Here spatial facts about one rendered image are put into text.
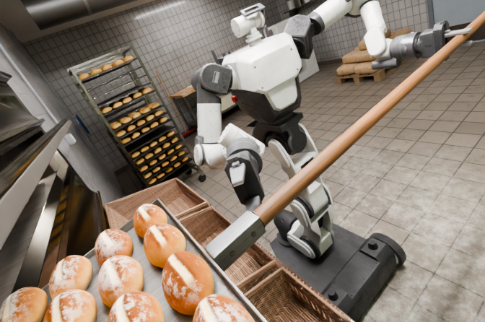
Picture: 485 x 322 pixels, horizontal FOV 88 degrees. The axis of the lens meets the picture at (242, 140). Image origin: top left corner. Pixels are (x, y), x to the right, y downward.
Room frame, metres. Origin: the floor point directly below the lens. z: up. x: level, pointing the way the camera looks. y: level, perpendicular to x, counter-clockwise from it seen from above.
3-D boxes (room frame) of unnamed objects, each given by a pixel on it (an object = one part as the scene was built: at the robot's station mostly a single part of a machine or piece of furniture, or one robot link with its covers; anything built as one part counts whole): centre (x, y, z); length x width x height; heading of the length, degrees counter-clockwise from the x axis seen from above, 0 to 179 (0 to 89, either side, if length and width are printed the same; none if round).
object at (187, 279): (0.27, 0.15, 1.21); 0.10 x 0.07 x 0.06; 28
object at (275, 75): (1.06, -0.18, 1.27); 0.34 x 0.30 x 0.36; 107
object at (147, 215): (0.46, 0.24, 1.21); 0.10 x 0.07 x 0.05; 28
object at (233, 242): (0.31, 0.07, 1.20); 0.09 x 0.04 x 0.03; 117
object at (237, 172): (0.42, 0.04, 1.24); 0.06 x 0.03 x 0.02; 172
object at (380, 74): (4.21, -2.68, 0.07); 1.20 x 0.80 x 0.14; 116
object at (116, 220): (1.35, 0.65, 0.72); 0.56 x 0.49 x 0.28; 27
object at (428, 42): (0.81, -0.70, 1.19); 0.12 x 0.10 x 0.13; 25
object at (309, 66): (5.76, -1.76, 0.66); 1.00 x 0.66 x 1.32; 116
